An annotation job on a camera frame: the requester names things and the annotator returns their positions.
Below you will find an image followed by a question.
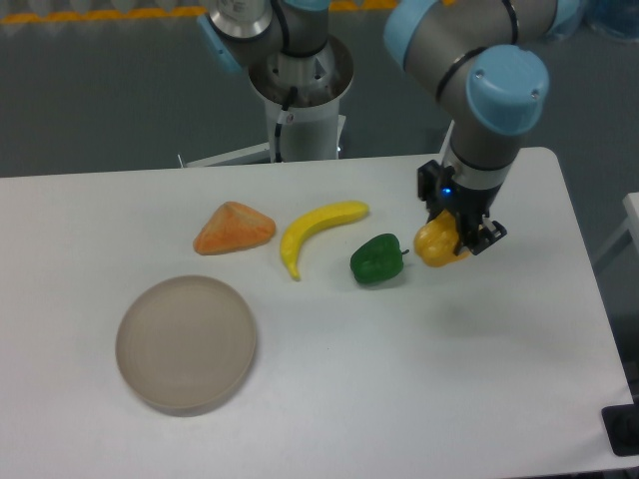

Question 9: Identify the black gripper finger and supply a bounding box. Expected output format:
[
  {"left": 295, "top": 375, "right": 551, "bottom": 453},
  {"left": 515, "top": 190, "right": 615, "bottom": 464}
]
[
  {"left": 453, "top": 215, "right": 507, "bottom": 256},
  {"left": 417, "top": 160, "right": 454, "bottom": 205}
]

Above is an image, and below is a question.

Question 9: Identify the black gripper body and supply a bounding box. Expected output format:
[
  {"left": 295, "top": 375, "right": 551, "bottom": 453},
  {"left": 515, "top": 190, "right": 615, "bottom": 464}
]
[{"left": 425, "top": 179, "right": 501, "bottom": 222}]

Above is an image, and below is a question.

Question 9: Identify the yellow toy pepper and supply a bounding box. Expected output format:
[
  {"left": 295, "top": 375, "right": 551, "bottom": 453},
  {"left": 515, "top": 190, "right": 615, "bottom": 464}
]
[{"left": 413, "top": 211, "right": 470, "bottom": 267}]

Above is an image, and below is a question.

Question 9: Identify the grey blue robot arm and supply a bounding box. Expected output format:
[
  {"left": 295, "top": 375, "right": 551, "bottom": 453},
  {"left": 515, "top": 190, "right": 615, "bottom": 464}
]
[{"left": 198, "top": 1, "right": 577, "bottom": 254}]

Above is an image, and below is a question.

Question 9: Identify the green toy pepper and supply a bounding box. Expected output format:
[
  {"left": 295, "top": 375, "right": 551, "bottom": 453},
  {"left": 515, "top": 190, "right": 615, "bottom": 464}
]
[{"left": 349, "top": 234, "right": 409, "bottom": 285}]

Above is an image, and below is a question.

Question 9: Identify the beige round plate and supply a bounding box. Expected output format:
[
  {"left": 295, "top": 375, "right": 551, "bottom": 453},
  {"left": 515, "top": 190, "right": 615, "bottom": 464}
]
[{"left": 115, "top": 275, "right": 258, "bottom": 417}]

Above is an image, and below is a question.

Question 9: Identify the yellow toy banana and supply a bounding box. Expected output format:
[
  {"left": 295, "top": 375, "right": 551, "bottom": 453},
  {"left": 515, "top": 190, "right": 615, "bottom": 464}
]
[{"left": 280, "top": 200, "right": 369, "bottom": 281}]

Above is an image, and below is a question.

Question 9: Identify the white furniture edge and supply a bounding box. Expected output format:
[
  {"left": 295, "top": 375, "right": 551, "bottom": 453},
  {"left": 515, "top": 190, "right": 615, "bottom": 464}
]
[{"left": 591, "top": 192, "right": 639, "bottom": 273}]

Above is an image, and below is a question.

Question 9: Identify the orange toy bread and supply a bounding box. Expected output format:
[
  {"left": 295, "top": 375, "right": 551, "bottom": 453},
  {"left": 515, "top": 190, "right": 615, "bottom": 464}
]
[{"left": 193, "top": 202, "right": 276, "bottom": 255}]

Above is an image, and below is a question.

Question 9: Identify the black device at table edge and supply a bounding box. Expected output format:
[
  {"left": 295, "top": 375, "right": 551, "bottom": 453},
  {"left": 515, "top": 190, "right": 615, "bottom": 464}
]
[{"left": 601, "top": 404, "right": 638, "bottom": 457}]

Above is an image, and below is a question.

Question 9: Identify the white metal frame bracket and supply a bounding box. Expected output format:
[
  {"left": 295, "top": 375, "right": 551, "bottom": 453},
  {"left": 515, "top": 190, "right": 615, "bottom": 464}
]
[{"left": 438, "top": 121, "right": 455, "bottom": 156}]

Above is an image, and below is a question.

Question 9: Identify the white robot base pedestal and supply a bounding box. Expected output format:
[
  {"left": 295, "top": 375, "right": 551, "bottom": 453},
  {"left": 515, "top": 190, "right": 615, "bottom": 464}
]
[{"left": 184, "top": 35, "right": 353, "bottom": 168}]

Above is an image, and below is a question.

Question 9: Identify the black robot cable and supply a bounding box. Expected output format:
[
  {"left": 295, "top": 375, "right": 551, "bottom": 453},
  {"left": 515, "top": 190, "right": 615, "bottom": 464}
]
[{"left": 273, "top": 85, "right": 300, "bottom": 164}]

